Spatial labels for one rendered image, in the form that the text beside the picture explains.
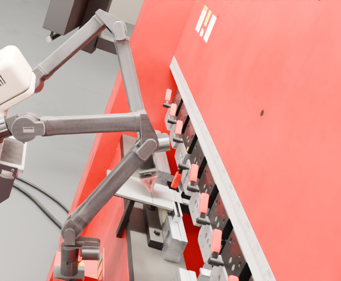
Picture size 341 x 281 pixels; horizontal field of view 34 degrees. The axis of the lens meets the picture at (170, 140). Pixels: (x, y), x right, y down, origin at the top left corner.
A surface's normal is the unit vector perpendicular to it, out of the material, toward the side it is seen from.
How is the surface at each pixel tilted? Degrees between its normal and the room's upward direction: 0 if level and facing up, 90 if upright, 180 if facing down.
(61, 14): 90
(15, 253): 0
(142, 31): 90
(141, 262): 0
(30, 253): 0
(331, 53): 90
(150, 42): 90
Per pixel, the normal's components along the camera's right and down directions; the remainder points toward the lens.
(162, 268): 0.36, -0.87
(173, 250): 0.11, 0.40
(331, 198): -0.93, -0.29
